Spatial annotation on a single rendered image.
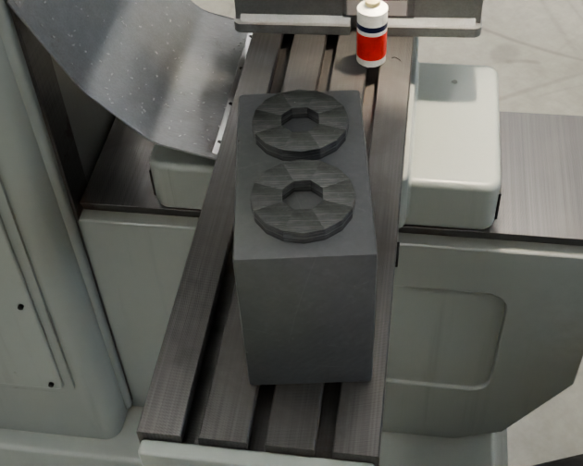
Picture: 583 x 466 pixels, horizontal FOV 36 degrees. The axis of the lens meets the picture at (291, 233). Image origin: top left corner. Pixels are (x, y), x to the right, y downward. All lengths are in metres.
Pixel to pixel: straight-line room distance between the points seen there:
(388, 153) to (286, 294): 0.38
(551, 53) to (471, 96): 1.58
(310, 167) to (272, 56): 0.49
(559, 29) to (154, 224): 1.96
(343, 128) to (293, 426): 0.28
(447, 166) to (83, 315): 0.64
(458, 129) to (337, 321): 0.57
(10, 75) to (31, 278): 0.37
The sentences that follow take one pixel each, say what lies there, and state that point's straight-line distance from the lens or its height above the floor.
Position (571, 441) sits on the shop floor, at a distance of 2.00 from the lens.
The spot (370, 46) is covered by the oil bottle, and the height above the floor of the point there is 0.98.
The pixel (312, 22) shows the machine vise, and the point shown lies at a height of 0.96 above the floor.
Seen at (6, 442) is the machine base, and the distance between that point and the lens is 1.81.
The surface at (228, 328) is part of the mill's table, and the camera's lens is 0.93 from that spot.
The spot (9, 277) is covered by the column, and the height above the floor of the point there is 0.65.
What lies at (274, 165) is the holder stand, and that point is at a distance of 0.81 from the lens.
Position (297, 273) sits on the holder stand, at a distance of 0.75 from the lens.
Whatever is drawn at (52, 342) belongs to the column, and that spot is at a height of 0.48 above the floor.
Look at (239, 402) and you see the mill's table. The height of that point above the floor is 0.94.
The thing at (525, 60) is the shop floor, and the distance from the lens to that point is 2.90.
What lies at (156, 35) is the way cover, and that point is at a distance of 1.35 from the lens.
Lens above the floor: 1.68
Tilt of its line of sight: 47 degrees down
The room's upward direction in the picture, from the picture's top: 3 degrees counter-clockwise
